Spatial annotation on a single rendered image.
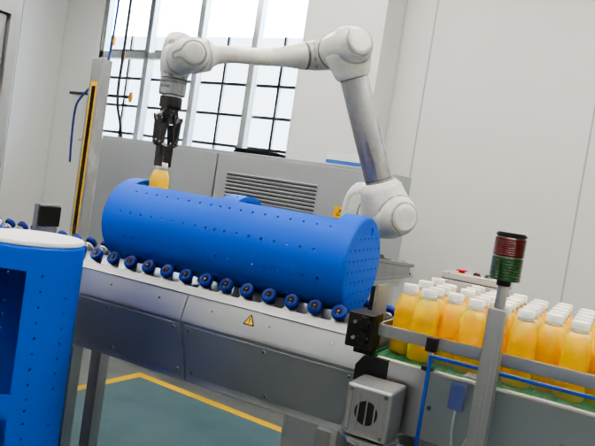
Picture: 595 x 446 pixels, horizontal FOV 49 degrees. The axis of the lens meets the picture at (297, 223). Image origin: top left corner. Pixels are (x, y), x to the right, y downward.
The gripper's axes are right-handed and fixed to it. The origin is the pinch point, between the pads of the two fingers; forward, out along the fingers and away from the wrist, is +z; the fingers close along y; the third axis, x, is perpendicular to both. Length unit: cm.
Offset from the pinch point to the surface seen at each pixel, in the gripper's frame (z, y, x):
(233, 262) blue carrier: 28, 13, 42
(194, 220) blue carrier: 18.3, 13.4, 25.8
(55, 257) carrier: 32, 49, 8
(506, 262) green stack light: 13, 39, 122
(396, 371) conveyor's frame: 45, 23, 98
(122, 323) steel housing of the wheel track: 56, 12, 2
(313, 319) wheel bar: 39, 11, 69
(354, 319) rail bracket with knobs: 34, 25, 86
